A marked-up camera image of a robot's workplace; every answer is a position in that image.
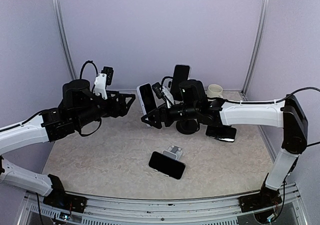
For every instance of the black phone lying flat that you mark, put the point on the black phone lying flat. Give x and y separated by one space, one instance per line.
223 134

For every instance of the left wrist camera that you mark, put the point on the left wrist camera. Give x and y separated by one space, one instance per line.
102 80

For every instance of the front aluminium rail base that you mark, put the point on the front aluminium rail base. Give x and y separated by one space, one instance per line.
100 210

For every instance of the aluminium frame post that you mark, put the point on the aluminium frame post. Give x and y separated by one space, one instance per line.
63 39
256 46

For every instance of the cream ceramic mug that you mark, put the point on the cream ceramic mug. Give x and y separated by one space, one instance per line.
214 91

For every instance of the left aluminium frame post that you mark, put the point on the left aluminium frame post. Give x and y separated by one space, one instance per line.
63 39

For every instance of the phone on tall stand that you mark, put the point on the phone on tall stand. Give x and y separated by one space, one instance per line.
181 73

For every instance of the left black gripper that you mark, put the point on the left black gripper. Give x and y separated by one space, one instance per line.
122 109

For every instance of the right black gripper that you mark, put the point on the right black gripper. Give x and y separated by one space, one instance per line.
158 116

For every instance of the blue phone on grey stand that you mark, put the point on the blue phone on grey stand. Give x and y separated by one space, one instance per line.
166 165

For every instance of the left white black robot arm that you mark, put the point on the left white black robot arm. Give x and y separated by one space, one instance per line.
27 133

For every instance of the tall black phone stand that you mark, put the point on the tall black phone stand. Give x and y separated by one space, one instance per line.
186 93

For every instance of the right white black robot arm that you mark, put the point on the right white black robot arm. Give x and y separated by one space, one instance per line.
295 132

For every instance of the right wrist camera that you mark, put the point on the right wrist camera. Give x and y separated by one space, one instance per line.
163 93

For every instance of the right aluminium frame post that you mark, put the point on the right aluminium frame post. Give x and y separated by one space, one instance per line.
256 46

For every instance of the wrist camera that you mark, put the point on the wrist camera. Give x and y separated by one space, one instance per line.
102 80
163 93

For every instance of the grey folding phone stand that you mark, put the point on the grey folding phone stand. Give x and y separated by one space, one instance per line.
173 152

